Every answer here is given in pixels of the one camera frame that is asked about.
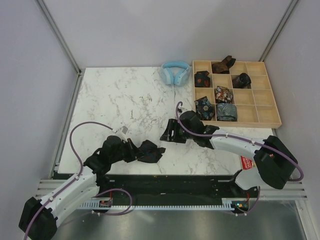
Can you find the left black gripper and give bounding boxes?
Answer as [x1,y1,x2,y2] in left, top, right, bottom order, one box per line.
[109,138,146,164]

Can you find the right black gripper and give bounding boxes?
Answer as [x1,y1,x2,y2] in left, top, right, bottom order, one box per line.
[159,118,195,144]

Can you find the dark blue striped tie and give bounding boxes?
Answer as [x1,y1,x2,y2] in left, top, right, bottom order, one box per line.
[137,140,166,164]

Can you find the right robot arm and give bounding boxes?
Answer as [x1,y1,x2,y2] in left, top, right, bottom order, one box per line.
[160,111,301,197]

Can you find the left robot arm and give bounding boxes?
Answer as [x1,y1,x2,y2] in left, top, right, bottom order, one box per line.
[18,135,141,240]

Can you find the blue hexagon rolled tie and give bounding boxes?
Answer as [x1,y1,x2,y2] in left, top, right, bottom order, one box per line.
[194,96,216,121]

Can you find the grey blue rolled tie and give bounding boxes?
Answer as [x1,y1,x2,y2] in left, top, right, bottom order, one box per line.
[216,103,238,122]

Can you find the black orange-dotted rolled tie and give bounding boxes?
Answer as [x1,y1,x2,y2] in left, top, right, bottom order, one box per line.
[194,70,211,88]

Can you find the light blue headphones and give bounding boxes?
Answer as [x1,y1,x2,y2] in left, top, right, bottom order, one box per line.
[160,61,192,87]

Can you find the colourful patchwork rolled tie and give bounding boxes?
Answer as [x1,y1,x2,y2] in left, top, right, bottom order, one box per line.
[214,86,233,104]

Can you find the red children's book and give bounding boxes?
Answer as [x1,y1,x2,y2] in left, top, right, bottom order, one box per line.
[240,155,257,170]

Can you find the brown rolled tie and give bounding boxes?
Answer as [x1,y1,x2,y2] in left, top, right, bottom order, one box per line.
[211,55,236,74]

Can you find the dark glossy rolled tie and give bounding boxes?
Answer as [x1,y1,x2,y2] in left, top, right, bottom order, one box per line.
[232,72,252,89]

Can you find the wooden compartment tray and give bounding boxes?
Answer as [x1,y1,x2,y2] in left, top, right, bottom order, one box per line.
[192,60,282,129]

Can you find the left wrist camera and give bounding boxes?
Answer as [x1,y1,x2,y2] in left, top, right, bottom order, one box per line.
[115,126,128,142]

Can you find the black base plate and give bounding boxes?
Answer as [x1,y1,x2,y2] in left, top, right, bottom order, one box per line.
[97,174,258,203]

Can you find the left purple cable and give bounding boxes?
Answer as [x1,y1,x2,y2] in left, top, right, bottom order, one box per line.
[23,121,133,240]

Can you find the white slotted cable duct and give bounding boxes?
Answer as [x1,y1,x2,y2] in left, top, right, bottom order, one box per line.
[78,197,250,211]

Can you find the aluminium rail frame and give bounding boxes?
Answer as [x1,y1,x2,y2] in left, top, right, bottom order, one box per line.
[23,72,309,240]

